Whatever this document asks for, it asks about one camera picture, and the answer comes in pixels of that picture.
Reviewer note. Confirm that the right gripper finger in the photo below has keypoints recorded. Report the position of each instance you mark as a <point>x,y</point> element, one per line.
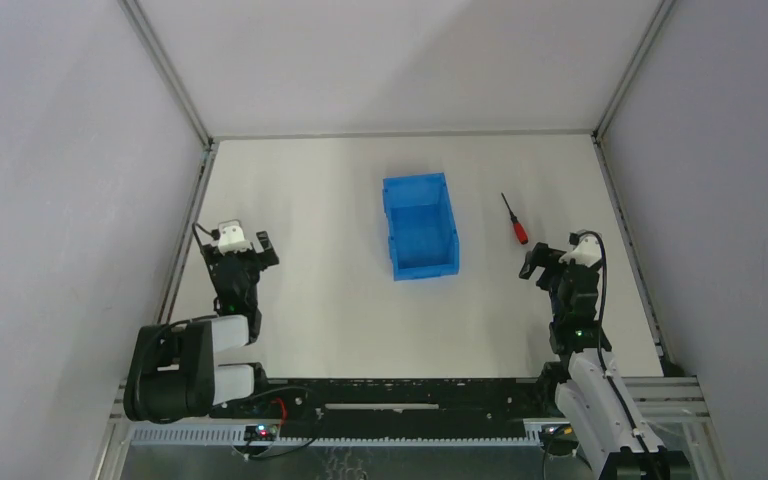
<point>530,264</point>
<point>549,258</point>

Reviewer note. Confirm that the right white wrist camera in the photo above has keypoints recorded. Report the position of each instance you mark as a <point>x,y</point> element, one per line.
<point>587,249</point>

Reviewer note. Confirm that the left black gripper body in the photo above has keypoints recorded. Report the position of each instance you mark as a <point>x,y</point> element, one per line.
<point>239,259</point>

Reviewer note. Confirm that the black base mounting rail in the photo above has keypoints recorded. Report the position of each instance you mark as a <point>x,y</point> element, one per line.
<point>398,409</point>

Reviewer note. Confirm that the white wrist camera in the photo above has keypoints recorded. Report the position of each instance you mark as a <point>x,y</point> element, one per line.
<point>587,249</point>
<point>232,237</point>

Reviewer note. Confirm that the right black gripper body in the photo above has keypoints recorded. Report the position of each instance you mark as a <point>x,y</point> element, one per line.
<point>552,267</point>

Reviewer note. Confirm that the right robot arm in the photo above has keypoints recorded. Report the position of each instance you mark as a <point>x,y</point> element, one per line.
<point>584,384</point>

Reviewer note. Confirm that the red handled screwdriver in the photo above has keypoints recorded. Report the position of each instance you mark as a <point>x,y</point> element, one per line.
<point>518,229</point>

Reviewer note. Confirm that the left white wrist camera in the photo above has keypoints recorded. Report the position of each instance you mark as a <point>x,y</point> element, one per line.
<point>232,237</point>

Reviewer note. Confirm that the blue plastic bin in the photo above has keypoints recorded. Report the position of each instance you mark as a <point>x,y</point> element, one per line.
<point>423,239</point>

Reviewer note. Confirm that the aluminium frame front beam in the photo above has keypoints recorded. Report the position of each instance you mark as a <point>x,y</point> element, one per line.
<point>208,431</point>

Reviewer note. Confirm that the small electronics board with leds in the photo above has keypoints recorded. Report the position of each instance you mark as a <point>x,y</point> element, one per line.
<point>260,433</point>

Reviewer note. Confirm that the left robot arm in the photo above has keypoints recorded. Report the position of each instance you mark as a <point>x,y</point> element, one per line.
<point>174,371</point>

